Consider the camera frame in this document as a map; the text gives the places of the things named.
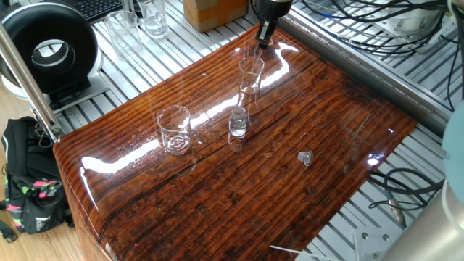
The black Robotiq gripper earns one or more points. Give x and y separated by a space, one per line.
272 10

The glass dropper with red bulb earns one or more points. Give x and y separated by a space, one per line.
259 54

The small clear glass bottle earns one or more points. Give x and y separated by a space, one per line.
238 128

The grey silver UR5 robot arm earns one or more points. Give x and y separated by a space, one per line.
435 224

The clear glass beaker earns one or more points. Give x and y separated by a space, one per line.
175 143
250 83

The brown cardboard box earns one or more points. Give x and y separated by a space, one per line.
214 12

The glass beaker with water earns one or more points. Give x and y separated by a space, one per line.
154 25

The clear glass bottle stopper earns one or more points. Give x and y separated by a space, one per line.
305 158

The wood grain table mat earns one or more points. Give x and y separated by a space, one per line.
253 199

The black computer keyboard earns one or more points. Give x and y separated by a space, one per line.
94 9

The black round blower fan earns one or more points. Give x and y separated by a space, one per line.
83 40

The black backpack with pink print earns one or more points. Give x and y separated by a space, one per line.
32 163

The white device base plate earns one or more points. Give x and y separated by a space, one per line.
98 87

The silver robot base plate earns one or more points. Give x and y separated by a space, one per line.
373 243

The aluminium frame beam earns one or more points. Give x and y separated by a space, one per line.
25 79

